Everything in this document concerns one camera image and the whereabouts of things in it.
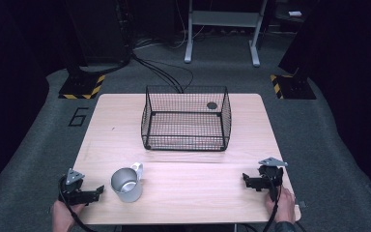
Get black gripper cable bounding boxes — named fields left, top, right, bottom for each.
left=57, top=175, right=99, bottom=232
left=262, top=172, right=284, bottom=232

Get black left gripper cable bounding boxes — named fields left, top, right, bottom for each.
left=57, top=175, right=99, bottom=232

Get person's left hand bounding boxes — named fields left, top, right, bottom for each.
left=50, top=199, right=87, bottom=232

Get black wire mesh basket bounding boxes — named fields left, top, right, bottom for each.
left=140, top=84, right=233, bottom=152

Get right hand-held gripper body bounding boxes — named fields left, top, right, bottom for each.
left=256, top=157, right=289, bottom=203

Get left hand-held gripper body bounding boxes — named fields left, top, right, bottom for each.
left=58, top=167, right=95, bottom=207

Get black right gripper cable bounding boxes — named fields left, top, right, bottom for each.
left=262, top=172, right=284, bottom=232

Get white metal desk frame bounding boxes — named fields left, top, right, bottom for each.
left=184, top=0, right=269, bottom=68

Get black stand with striped base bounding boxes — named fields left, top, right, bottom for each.
left=270, top=0, right=318, bottom=101
left=58, top=0, right=106, bottom=101

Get black floor cables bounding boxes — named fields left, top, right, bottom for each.
left=130, top=51, right=195, bottom=95

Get person's right hand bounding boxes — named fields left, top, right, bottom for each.
left=264, top=187, right=297, bottom=224

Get metal cup with white handle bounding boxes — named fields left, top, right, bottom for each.
left=110, top=161, right=145, bottom=204

